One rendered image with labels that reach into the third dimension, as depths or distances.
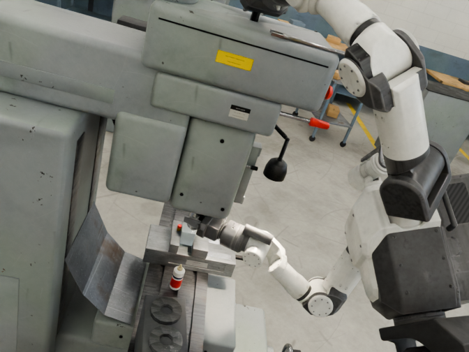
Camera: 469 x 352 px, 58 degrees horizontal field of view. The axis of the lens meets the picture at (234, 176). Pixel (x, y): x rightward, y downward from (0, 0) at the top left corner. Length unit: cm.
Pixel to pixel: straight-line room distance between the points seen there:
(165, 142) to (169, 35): 29
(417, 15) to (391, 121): 756
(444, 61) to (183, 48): 792
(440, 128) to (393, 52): 501
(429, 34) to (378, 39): 774
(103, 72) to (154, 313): 66
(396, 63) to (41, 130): 79
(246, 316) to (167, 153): 94
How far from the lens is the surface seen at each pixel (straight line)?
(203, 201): 128
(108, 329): 160
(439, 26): 859
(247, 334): 183
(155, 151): 118
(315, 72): 109
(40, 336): 160
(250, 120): 113
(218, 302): 173
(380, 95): 81
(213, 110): 112
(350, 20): 84
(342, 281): 141
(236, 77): 108
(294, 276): 142
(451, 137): 597
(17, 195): 124
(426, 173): 96
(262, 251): 136
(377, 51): 81
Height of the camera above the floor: 208
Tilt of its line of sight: 29 degrees down
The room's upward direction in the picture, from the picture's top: 18 degrees clockwise
